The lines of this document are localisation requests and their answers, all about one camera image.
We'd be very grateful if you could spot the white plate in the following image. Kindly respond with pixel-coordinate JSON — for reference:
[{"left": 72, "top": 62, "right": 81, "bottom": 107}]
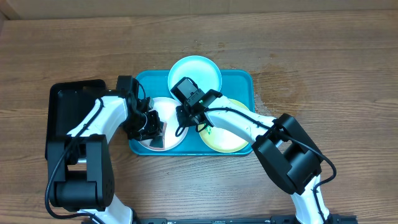
[{"left": 139, "top": 97, "right": 188, "bottom": 152}]

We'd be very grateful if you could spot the black pink sponge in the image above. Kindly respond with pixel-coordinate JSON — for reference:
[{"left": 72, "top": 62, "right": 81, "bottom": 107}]
[{"left": 149, "top": 122, "right": 167, "bottom": 150}]

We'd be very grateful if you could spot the light blue plate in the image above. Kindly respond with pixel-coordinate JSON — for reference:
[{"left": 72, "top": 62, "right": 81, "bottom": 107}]
[{"left": 167, "top": 55, "right": 222, "bottom": 101}]

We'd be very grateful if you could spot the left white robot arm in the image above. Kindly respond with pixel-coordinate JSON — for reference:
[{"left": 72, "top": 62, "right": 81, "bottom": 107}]
[{"left": 45, "top": 76, "right": 166, "bottom": 223}]

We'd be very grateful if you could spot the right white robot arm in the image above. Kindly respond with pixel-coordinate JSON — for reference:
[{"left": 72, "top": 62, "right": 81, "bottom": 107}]
[{"left": 175, "top": 90, "right": 331, "bottom": 223}]

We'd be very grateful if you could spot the teal plastic tray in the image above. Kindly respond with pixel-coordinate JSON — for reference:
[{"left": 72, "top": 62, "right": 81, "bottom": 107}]
[{"left": 129, "top": 70, "right": 255, "bottom": 156}]

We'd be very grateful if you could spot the black rectangular water tray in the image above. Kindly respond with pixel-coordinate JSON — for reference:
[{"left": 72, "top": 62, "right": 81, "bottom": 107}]
[{"left": 46, "top": 79, "right": 106, "bottom": 142}]

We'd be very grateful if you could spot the green rimmed yellow plate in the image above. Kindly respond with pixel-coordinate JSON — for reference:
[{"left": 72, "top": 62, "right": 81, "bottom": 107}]
[{"left": 197, "top": 98, "right": 251, "bottom": 154}]

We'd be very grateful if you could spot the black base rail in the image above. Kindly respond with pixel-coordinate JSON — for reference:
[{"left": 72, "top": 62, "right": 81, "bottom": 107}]
[{"left": 140, "top": 214, "right": 358, "bottom": 224}]

